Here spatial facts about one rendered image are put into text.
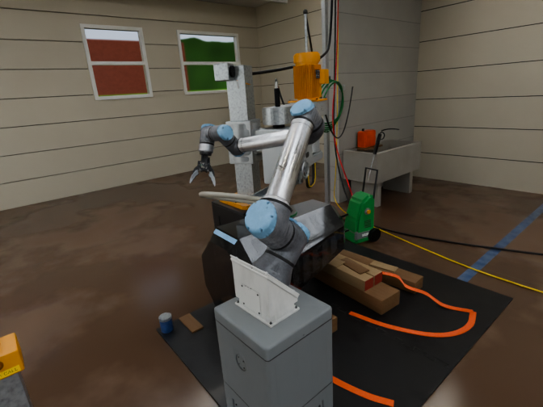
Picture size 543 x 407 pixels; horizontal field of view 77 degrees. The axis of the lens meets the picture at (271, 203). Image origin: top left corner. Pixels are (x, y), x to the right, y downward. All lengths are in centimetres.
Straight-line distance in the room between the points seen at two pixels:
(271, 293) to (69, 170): 714
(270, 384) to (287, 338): 20
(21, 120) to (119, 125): 177
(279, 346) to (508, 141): 591
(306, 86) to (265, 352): 230
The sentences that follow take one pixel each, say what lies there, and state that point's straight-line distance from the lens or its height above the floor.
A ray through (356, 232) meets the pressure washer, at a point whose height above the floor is 16.
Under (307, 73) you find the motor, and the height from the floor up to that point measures 193.
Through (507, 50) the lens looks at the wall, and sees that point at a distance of 686.
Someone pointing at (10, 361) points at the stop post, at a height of 105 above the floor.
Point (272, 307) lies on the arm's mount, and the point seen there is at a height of 94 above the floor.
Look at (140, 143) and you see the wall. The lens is 862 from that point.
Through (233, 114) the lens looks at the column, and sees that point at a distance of 339.
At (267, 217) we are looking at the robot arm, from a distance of 138.
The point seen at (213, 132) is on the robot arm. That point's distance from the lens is 208.
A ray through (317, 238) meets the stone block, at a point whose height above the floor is 66.
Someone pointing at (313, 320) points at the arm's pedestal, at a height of 84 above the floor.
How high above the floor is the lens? 179
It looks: 18 degrees down
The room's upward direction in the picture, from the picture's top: 4 degrees counter-clockwise
